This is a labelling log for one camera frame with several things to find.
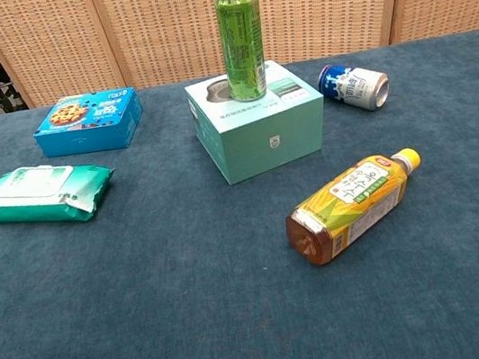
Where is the light teal cardboard box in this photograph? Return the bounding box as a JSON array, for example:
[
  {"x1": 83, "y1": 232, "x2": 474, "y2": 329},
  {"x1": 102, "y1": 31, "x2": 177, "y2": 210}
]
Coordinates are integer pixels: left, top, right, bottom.
[{"x1": 182, "y1": 51, "x2": 336, "y2": 191}]

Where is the yellow corn tea bottle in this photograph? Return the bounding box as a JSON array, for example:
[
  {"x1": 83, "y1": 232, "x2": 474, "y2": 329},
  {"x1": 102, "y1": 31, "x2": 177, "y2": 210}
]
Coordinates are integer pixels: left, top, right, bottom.
[{"x1": 276, "y1": 146, "x2": 436, "y2": 271}]

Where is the tall green drink can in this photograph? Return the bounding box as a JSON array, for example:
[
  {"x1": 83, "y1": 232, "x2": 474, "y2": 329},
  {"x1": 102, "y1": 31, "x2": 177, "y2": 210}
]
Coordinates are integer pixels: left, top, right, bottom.
[{"x1": 213, "y1": 0, "x2": 276, "y2": 104}]

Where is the blue table cloth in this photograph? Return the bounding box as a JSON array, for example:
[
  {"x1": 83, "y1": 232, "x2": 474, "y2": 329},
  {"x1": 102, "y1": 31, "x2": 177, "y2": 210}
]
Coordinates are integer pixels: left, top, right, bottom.
[{"x1": 0, "y1": 29, "x2": 479, "y2": 359}]

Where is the blue and white milk can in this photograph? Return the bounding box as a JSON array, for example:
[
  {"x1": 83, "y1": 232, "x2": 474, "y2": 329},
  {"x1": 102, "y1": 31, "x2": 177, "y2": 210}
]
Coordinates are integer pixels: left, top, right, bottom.
[{"x1": 314, "y1": 55, "x2": 394, "y2": 120}]

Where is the blue cookie box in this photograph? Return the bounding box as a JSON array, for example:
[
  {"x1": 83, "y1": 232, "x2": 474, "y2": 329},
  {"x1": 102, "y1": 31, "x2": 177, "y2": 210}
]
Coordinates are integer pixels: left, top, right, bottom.
[{"x1": 28, "y1": 84, "x2": 149, "y2": 163}]

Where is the green wet wipes pack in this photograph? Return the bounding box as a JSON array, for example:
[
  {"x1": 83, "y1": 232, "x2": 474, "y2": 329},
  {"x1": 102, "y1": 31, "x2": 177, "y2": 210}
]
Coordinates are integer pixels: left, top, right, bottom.
[{"x1": 0, "y1": 152, "x2": 122, "y2": 237}]

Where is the wicker folding screen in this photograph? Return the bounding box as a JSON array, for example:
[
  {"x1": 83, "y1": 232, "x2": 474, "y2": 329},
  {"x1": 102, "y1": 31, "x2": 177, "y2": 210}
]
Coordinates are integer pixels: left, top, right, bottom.
[{"x1": 0, "y1": 0, "x2": 479, "y2": 114}]

